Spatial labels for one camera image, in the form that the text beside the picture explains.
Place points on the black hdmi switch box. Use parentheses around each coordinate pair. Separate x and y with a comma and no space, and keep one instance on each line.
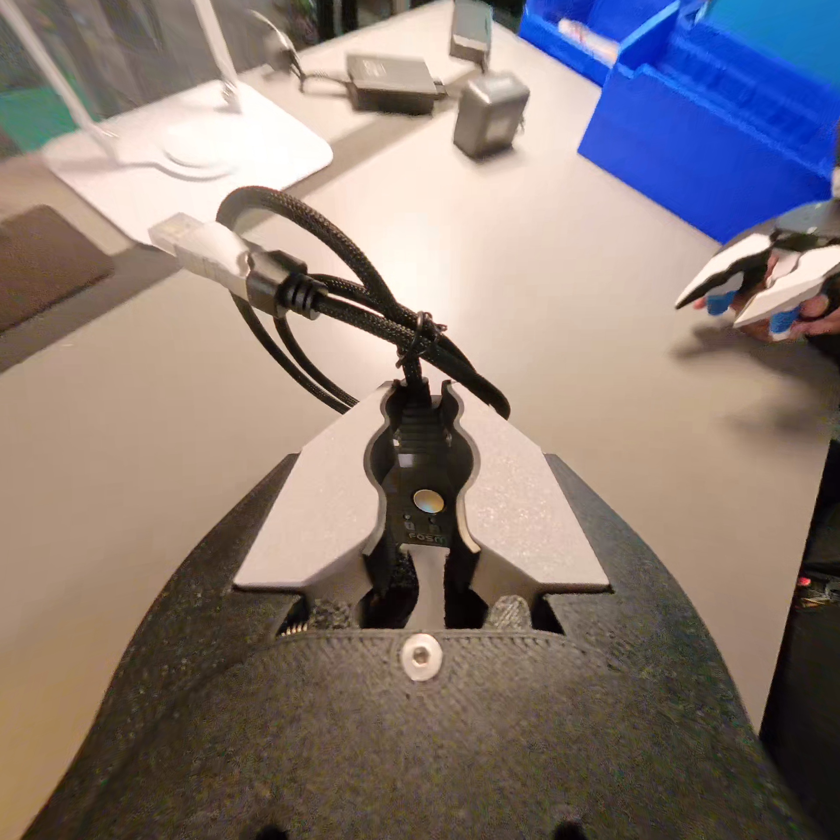
(410,525)

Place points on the small grey box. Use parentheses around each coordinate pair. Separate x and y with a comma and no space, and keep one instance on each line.
(469,33)

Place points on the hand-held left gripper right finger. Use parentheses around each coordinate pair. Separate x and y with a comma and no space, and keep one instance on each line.
(525,518)

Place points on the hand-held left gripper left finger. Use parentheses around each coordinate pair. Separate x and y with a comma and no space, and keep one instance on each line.
(308,518)

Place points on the black twist tie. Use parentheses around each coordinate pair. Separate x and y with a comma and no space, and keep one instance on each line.
(420,334)

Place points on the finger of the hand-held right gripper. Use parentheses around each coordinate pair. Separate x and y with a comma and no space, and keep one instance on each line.
(728,259)
(800,279)

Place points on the large blue bin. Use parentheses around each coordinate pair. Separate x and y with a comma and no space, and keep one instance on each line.
(689,151)

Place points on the blue bin with dividers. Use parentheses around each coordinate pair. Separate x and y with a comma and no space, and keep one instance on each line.
(544,33)

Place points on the grey cube charger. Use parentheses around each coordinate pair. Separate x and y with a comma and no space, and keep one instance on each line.
(489,118)

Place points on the white desk stand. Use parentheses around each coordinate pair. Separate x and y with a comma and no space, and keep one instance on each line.
(275,151)

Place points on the person's right hand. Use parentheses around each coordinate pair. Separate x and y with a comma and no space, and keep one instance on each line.
(817,315)

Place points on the flat grey power brick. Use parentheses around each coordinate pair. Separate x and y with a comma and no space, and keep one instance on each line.
(390,82)

